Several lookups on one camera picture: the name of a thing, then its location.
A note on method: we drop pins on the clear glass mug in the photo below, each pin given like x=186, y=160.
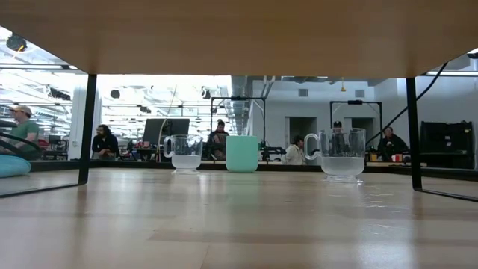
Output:
x=343, y=166
x=185, y=160

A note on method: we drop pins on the black background gantry frame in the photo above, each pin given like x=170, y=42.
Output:
x=239, y=98
x=354, y=102

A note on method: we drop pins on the teal ceramic mug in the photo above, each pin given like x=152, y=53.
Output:
x=242, y=155

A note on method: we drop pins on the red cup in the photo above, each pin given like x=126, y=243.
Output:
x=397, y=158

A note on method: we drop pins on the blue cloth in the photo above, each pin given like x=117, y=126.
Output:
x=13, y=166

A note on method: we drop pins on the yellow pendant lamp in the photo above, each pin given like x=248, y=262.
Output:
x=343, y=89

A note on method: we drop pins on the black cabinet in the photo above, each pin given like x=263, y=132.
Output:
x=446, y=143

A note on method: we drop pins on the black background monitor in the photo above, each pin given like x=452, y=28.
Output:
x=166, y=130

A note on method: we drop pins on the person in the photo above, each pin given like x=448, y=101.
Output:
x=218, y=142
x=105, y=145
x=337, y=124
x=295, y=155
x=392, y=143
x=24, y=130

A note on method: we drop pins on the black ceiling lamp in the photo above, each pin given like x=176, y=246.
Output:
x=15, y=42

